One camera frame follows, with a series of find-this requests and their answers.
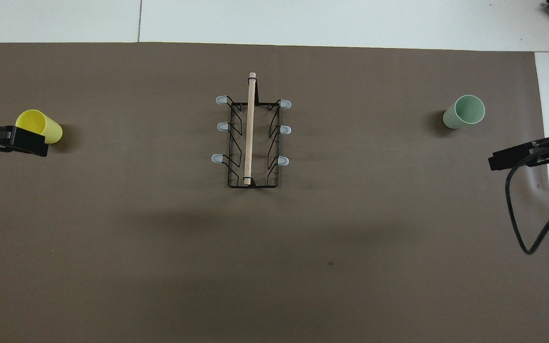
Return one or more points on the yellow plastic cup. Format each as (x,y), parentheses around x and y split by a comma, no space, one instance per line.
(41,124)

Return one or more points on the pale green plastic cup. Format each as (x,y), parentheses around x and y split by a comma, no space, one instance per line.
(467,112)

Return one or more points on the brown paper table mat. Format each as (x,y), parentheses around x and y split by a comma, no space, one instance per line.
(160,238)

